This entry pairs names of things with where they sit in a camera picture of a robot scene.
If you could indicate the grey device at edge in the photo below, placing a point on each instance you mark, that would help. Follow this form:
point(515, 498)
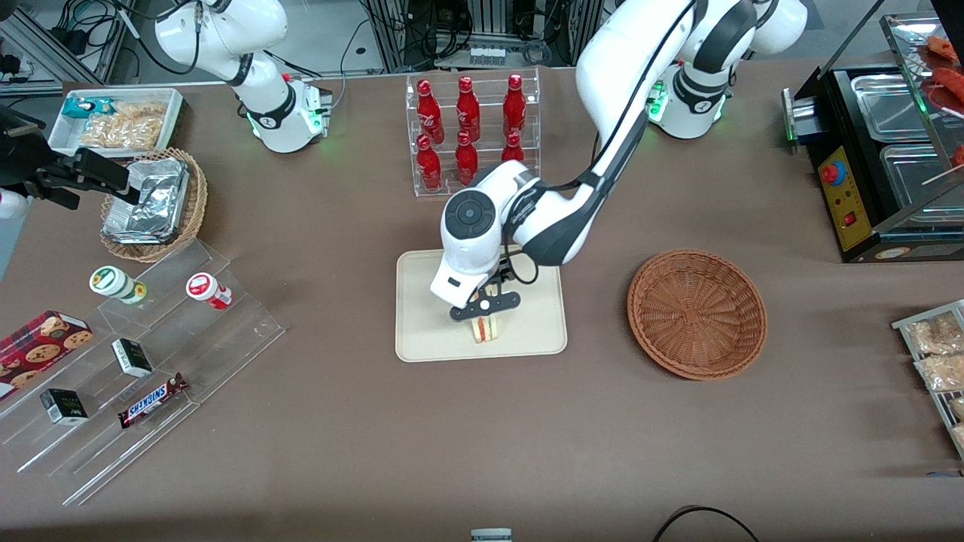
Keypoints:
point(491, 535)

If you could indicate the aluminium frame rail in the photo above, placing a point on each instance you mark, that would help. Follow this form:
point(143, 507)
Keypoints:
point(45, 49)

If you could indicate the black power adapter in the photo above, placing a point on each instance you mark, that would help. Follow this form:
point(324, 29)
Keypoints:
point(69, 41)

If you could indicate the red cookie box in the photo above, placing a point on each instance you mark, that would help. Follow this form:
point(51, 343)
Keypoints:
point(38, 350)

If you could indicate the clear acrylic step display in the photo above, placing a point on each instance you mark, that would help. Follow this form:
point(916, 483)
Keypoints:
point(218, 339)

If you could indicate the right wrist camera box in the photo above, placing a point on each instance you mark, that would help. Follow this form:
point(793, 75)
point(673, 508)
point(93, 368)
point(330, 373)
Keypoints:
point(102, 169)

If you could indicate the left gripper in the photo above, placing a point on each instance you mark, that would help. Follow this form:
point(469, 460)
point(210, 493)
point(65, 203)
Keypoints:
point(504, 267)

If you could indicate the teal snack packet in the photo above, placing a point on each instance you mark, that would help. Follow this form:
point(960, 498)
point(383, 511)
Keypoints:
point(79, 108)

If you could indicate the clear pastry bag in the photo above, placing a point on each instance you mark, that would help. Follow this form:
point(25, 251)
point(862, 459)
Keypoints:
point(956, 408)
point(959, 436)
point(941, 373)
point(934, 335)

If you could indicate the red sausage skewer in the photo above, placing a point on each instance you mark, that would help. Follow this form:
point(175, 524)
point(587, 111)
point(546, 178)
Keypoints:
point(958, 156)
point(943, 47)
point(950, 84)

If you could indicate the small black box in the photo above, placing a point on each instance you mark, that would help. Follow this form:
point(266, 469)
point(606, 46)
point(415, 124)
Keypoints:
point(64, 407)
point(132, 358)

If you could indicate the clear acrylic bottle rack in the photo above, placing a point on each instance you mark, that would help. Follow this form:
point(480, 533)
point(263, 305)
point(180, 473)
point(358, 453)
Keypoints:
point(452, 192)

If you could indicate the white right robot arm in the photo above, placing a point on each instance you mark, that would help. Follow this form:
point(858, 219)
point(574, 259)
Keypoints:
point(226, 38)

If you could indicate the snickers chocolate bar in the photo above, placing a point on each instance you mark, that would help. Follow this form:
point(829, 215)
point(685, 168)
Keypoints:
point(151, 401)

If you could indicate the silver foil packet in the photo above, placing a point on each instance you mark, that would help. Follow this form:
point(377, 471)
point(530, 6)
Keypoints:
point(162, 188)
point(139, 226)

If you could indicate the clear cracker bag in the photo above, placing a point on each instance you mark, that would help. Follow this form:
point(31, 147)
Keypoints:
point(120, 134)
point(143, 111)

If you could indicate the light wicker basket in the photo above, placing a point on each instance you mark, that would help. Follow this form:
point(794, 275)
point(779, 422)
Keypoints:
point(192, 203)

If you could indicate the green lid drink cup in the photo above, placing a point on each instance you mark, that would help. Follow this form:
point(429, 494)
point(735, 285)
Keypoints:
point(113, 283)

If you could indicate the triangular sandwich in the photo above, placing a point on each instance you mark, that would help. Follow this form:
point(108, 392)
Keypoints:
point(486, 331)

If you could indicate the beige plastic tray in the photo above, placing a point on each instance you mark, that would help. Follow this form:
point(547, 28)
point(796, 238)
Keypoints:
point(422, 316)

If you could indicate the steel food pan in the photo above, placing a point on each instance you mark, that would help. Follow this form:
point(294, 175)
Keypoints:
point(915, 173)
point(889, 105)

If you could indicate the black food warmer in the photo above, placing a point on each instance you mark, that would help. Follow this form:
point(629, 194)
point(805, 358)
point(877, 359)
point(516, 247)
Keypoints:
point(828, 113)

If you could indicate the brown wicker basket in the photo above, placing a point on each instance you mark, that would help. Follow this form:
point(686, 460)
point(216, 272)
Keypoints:
point(697, 312)

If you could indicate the white rectangular bin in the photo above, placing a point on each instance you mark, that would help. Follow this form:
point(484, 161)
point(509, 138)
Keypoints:
point(64, 135)

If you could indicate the aluminium frame rack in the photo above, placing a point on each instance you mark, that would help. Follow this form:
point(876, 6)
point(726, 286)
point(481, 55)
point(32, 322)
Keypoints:
point(392, 34)

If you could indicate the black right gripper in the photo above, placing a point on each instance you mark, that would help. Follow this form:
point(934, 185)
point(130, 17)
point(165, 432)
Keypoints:
point(32, 167)

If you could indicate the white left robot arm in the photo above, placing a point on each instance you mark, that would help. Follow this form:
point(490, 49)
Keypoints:
point(625, 60)

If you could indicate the tray with packaged snacks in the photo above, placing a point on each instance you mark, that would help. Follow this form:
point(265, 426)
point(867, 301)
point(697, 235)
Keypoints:
point(941, 406)

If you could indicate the red cola bottle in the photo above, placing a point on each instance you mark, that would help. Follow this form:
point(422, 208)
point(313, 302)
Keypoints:
point(514, 109)
point(513, 149)
point(468, 111)
point(429, 113)
point(466, 162)
point(429, 167)

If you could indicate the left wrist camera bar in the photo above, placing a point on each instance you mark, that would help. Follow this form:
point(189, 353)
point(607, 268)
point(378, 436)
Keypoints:
point(493, 302)

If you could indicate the red lid drink cup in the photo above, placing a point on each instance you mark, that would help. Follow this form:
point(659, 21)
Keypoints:
point(207, 290)

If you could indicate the white power strip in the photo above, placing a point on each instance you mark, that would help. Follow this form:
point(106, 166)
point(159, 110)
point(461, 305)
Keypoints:
point(487, 56)

